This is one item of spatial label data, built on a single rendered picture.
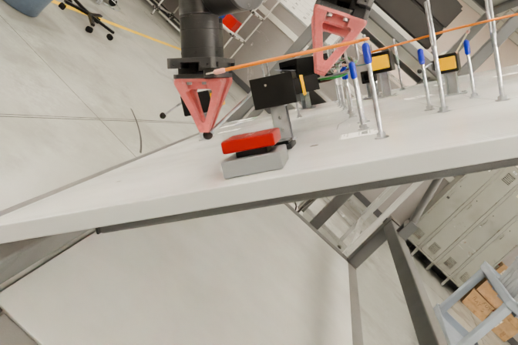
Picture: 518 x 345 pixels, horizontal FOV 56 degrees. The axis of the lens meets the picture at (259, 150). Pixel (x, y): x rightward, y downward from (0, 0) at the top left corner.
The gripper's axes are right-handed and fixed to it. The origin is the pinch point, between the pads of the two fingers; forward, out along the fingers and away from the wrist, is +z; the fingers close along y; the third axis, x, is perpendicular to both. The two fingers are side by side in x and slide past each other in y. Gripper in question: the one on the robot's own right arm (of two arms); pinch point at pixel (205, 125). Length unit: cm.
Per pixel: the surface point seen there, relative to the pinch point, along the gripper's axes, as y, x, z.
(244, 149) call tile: -21.3, -10.7, 0.0
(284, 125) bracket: -1.0, -11.2, -0.2
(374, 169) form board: -24.2, -22.1, 1.1
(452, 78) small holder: 27.3, -36.3, -5.3
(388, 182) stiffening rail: -10.1, -24.0, 5.3
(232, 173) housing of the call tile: -21.7, -9.6, 2.2
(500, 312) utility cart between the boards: 316, -124, 176
